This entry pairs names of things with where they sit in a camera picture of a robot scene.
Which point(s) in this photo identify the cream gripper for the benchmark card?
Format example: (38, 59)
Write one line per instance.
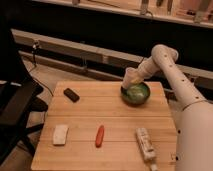
(136, 79)

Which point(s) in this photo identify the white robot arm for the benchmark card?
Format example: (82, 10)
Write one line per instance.
(194, 150)

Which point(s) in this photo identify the green ceramic bowl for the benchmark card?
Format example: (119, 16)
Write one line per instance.
(136, 94)

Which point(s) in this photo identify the black rectangular block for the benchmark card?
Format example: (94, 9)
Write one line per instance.
(71, 95)

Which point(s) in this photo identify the white sponge block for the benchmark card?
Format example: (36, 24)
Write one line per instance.
(60, 134)

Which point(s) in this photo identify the black office chair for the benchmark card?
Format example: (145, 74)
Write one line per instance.
(18, 97)

